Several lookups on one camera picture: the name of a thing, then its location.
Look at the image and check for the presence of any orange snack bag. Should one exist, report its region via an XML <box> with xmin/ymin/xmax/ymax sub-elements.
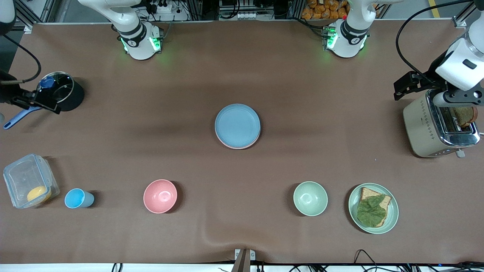
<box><xmin>301</xmin><ymin>0</ymin><xmax>350</xmax><ymax>20</ymax></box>

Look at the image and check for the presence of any black looped cable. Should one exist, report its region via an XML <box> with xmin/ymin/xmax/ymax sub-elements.
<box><xmin>354</xmin><ymin>249</ymin><xmax>383</xmax><ymax>270</ymax></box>

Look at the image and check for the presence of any brown bread slice with crust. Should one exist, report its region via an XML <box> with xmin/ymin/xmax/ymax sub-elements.
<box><xmin>359</xmin><ymin>187</ymin><xmax>392</xmax><ymax>227</ymax></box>

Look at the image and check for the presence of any yellow round food piece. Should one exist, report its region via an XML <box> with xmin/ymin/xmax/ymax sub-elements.
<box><xmin>26</xmin><ymin>186</ymin><xmax>52</xmax><ymax>204</ymax></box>

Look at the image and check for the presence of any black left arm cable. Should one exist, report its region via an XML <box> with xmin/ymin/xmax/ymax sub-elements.
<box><xmin>395</xmin><ymin>0</ymin><xmax>484</xmax><ymax>76</ymax></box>

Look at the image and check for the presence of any pink plate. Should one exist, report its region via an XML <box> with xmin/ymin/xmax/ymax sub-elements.
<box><xmin>216</xmin><ymin>131</ymin><xmax>261</xmax><ymax>150</ymax></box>

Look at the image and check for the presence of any black saucepan with blue handle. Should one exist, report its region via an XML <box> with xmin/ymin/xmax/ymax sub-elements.
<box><xmin>3</xmin><ymin>71</ymin><xmax>84</xmax><ymax>130</ymax></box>

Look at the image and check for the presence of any glass lid with blue knob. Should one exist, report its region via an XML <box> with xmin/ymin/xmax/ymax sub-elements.
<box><xmin>37</xmin><ymin>72</ymin><xmax>74</xmax><ymax>103</ymax></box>

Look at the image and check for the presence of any blue plate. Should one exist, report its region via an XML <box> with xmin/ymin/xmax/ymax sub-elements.
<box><xmin>214</xmin><ymin>104</ymin><xmax>261</xmax><ymax>148</ymax></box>

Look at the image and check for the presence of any green plate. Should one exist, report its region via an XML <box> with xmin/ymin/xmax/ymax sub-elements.
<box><xmin>348</xmin><ymin>183</ymin><xmax>399</xmax><ymax>235</ymax></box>

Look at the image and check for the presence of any green lettuce leaf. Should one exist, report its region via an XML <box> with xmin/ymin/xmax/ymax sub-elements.
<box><xmin>357</xmin><ymin>194</ymin><xmax>387</xmax><ymax>228</ymax></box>

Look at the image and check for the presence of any white power strip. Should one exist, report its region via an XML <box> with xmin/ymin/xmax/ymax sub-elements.
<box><xmin>150</xmin><ymin>0</ymin><xmax>175</xmax><ymax>14</ymax></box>

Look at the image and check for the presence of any pink bowl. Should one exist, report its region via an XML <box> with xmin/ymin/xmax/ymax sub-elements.
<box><xmin>143</xmin><ymin>179</ymin><xmax>178</xmax><ymax>214</ymax></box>

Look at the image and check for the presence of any aluminium frame profile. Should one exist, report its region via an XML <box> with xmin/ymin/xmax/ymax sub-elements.
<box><xmin>17</xmin><ymin>0</ymin><xmax>56</xmax><ymax>34</ymax></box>
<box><xmin>453</xmin><ymin>0</ymin><xmax>484</xmax><ymax>28</ymax></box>

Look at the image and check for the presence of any green bowl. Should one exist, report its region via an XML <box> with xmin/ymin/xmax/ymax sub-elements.
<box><xmin>293</xmin><ymin>181</ymin><xmax>329</xmax><ymax>217</ymax></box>

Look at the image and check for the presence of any beige chrome toaster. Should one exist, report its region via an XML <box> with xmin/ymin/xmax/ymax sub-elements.
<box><xmin>402</xmin><ymin>88</ymin><xmax>481</xmax><ymax>158</ymax></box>

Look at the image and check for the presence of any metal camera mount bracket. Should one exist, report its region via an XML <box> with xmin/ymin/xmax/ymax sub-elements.
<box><xmin>231</xmin><ymin>249</ymin><xmax>256</xmax><ymax>272</ymax></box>

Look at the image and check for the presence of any blue cup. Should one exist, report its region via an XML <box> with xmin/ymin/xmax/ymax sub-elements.
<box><xmin>64</xmin><ymin>188</ymin><xmax>95</xmax><ymax>209</ymax></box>

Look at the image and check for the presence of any clear plastic container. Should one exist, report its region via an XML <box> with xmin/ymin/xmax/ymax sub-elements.
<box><xmin>3</xmin><ymin>153</ymin><xmax>60</xmax><ymax>209</ymax></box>

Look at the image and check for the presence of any dark toasted bread slice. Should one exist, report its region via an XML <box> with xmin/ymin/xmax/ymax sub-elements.
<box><xmin>452</xmin><ymin>106</ymin><xmax>478</xmax><ymax>128</ymax></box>

